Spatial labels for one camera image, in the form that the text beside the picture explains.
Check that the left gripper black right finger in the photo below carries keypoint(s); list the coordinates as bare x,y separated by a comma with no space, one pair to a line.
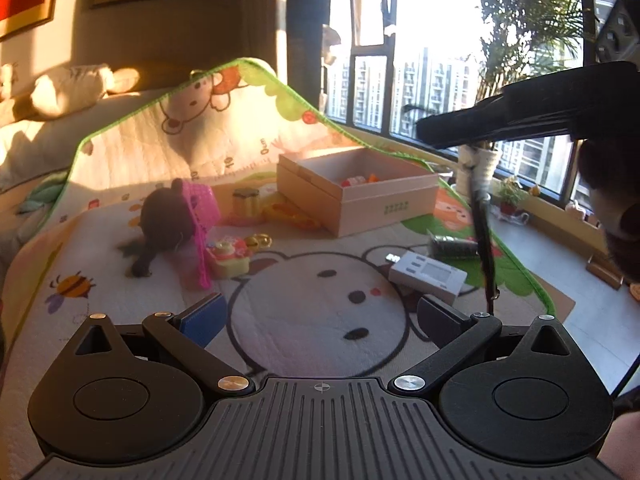
461,340

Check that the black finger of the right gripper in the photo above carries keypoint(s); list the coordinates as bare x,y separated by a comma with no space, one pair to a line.
500,115

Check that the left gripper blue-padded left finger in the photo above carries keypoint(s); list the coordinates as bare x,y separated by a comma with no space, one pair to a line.
182,339

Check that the white battery charger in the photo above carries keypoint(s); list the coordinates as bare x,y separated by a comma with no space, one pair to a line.
426,275

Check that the black binder clip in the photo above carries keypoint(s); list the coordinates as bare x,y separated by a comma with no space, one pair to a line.
447,247

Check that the yellow Hello Kitty toy camera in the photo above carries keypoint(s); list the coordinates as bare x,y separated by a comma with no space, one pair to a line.
228,258

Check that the black plush toy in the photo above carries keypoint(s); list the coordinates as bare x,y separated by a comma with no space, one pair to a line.
166,224

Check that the pink plastic toy strainer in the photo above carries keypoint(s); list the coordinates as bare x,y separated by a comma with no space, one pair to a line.
205,214

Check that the white yogurt bottle red cap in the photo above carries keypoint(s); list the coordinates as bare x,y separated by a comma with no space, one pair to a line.
353,181

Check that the large potted palm plant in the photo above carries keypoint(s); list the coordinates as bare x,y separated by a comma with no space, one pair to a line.
523,39

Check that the small potted plant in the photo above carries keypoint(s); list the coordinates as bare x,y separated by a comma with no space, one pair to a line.
510,197

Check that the cartoon bear play mat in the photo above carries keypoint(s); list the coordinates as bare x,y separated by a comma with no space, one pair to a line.
301,301

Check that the pink cardboard storage box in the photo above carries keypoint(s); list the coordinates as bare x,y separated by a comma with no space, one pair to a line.
312,182

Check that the beige sofa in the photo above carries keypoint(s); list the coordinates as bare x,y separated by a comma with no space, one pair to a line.
31,150

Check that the white bolster pillow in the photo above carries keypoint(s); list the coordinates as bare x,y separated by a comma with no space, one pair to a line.
67,90

